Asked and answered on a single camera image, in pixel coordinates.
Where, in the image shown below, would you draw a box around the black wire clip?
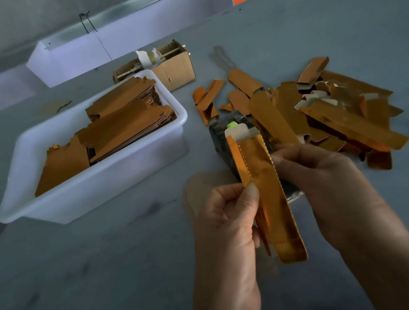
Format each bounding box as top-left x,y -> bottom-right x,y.
78,10 -> 98,36

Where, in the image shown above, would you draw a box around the black tape dispenser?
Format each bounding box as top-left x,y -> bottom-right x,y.
207,104 -> 306,214

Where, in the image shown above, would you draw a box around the person's right hand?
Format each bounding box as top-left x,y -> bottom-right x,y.
269,128 -> 405,261

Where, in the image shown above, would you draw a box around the person's left hand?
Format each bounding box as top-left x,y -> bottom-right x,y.
178,180 -> 278,310

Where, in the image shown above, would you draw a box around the gold box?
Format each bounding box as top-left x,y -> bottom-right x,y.
225,126 -> 309,270

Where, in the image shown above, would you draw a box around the white plastic bin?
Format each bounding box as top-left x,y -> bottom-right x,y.
0,64 -> 203,235

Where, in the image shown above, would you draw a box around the gold cartons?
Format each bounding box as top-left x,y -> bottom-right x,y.
19,71 -> 186,198

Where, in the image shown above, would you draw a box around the pile of gold boxes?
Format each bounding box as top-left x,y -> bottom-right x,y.
189,43 -> 409,199

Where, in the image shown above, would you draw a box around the small cardboard box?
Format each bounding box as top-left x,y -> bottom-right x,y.
108,37 -> 198,100

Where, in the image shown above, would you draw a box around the pile of beige blanks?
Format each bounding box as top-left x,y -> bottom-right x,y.
181,167 -> 241,218

